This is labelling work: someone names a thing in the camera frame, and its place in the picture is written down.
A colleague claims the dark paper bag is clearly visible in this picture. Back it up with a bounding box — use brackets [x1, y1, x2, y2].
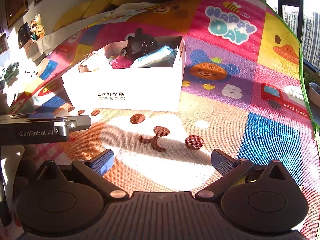
[18, 22, 32, 50]

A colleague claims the pink plastic basket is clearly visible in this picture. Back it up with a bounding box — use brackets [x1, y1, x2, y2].
[110, 55, 133, 70]

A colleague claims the yellow plush toy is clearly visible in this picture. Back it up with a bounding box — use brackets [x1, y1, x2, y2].
[29, 14, 46, 42]

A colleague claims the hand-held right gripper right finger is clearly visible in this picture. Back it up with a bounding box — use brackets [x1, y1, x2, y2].
[195, 149, 288, 202]

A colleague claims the colourful printed play mat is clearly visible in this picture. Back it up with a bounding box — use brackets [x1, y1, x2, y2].
[0, 0, 320, 240]

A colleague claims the white plant pot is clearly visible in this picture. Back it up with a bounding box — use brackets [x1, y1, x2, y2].
[308, 81, 320, 108]

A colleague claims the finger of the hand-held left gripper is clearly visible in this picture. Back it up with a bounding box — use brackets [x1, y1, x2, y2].
[0, 112, 68, 122]
[68, 114, 92, 133]

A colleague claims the small white drink bottle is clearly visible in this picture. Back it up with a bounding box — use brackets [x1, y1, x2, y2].
[79, 51, 112, 73]

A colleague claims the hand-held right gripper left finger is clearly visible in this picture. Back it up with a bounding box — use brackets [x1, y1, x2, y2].
[32, 149, 130, 202]

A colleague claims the green cloth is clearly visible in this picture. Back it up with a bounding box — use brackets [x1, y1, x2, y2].
[0, 62, 20, 88]

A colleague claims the white cardboard box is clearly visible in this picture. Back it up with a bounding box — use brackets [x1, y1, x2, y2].
[61, 35, 186, 112]

